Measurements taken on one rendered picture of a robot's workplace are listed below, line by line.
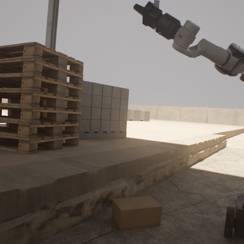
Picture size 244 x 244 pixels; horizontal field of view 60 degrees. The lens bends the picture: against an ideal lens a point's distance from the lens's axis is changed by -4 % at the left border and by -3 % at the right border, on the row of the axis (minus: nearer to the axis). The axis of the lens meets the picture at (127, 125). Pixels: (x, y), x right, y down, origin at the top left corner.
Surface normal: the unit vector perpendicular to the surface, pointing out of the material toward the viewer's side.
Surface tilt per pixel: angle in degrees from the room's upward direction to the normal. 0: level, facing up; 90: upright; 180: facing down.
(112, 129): 90
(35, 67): 90
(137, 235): 0
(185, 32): 113
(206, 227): 0
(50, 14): 90
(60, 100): 90
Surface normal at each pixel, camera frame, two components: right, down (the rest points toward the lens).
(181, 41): -0.43, 0.40
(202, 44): -0.91, -0.31
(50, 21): -0.55, 0.00
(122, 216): 0.36, 0.07
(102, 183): 0.83, 0.10
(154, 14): -0.05, -0.14
